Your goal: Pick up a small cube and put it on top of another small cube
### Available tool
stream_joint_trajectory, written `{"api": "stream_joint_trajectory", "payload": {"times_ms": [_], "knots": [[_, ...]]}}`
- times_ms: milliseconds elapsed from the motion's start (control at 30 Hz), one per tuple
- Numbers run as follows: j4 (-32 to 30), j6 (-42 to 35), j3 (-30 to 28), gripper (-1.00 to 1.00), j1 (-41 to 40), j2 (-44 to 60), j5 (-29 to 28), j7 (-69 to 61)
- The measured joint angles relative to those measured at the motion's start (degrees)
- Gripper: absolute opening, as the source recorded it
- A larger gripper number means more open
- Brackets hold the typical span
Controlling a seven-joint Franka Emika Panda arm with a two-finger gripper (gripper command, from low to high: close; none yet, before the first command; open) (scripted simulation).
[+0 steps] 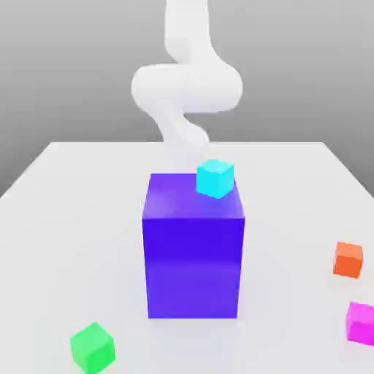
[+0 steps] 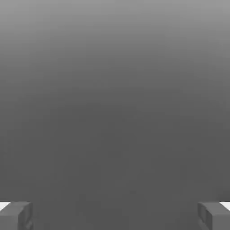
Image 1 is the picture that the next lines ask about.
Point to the small cyan cube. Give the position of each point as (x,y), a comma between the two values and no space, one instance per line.
(214,179)

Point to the small orange cube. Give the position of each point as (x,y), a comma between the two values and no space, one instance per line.
(347,261)

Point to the large purple box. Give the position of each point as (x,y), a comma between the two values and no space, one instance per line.
(192,263)

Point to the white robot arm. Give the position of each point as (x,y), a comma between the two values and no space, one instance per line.
(187,87)

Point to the small green cube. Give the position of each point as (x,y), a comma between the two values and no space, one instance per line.
(93,349)

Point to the small magenta cube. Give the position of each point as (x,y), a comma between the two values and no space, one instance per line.
(360,324)

